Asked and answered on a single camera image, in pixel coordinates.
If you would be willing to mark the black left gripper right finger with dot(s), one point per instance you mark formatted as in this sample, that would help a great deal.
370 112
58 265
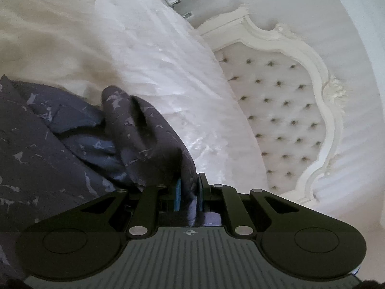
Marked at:
293 238

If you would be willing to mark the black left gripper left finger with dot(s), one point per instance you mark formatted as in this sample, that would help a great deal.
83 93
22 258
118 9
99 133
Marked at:
83 241

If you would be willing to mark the dark purple patterned garment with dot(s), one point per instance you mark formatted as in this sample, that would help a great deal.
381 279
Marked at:
59 152

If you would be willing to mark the white tufted headboard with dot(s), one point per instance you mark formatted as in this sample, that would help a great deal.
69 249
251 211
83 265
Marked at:
294 106

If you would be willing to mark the white bed duvet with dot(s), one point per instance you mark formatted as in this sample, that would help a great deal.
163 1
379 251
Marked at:
148 50

